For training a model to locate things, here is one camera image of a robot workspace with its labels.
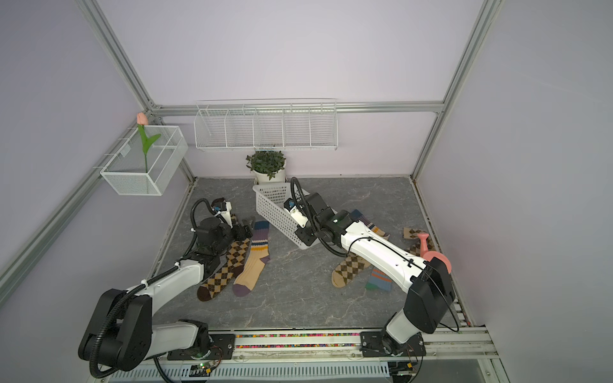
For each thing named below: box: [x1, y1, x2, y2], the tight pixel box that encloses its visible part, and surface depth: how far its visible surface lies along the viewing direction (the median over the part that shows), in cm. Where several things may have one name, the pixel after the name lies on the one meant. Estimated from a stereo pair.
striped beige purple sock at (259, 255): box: [232, 221, 271, 297], surface depth 92 cm
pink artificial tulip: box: [136, 111, 162, 174], surface depth 86 cm
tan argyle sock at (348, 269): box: [331, 252, 372, 289], surface depth 91 cm
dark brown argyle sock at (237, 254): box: [196, 237, 252, 302], surface depth 91 cm
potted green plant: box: [245, 150, 287, 184], surface depth 106 cm
